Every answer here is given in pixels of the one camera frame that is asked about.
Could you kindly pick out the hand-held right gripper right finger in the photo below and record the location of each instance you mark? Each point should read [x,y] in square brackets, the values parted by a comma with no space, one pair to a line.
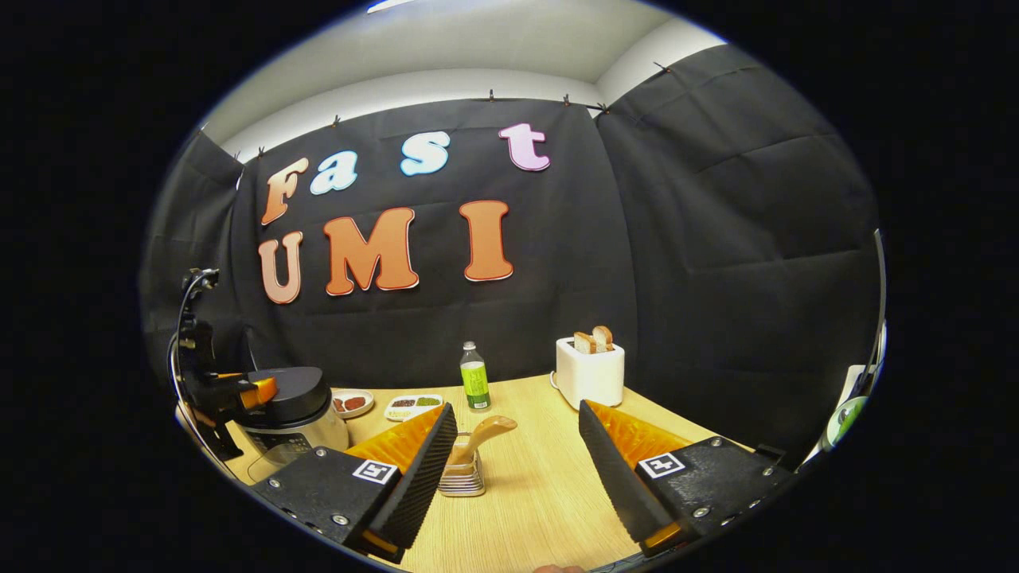
[621,485]

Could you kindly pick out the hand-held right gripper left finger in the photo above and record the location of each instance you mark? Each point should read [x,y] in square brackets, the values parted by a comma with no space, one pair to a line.
[422,485]

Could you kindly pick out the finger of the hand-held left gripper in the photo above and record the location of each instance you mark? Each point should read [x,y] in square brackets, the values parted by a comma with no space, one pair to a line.
[261,391]

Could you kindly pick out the black silver rice cooker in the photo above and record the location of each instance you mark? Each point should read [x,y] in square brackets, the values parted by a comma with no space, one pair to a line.
[298,398]

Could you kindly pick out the wooden spoon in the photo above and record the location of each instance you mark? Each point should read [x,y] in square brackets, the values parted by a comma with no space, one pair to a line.
[482,436]

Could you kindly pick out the white divided snack tray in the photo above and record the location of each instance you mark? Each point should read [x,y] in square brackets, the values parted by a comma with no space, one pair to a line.
[414,407]

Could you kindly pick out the round plate with red food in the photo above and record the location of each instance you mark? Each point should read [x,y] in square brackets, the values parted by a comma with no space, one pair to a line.
[353,403]

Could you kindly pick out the white toaster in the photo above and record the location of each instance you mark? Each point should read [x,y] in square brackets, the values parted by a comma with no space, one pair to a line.
[591,378]

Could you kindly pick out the green label drink bottle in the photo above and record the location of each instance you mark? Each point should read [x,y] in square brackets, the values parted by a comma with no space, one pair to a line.
[475,382]

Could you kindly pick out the toast slice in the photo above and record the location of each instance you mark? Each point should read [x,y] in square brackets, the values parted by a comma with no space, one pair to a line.
[603,337]
[584,344]

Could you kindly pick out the white and green object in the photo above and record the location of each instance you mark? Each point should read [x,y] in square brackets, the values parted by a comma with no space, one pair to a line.
[848,414]

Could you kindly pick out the black backdrop cloth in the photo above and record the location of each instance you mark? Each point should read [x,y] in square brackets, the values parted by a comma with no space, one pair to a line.
[716,239]

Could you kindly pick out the row of black cloth clips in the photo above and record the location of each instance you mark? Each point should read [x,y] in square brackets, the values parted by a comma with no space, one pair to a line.
[491,95]

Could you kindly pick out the large ceiling light panel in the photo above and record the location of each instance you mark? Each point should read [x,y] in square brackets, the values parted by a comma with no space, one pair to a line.
[390,5]

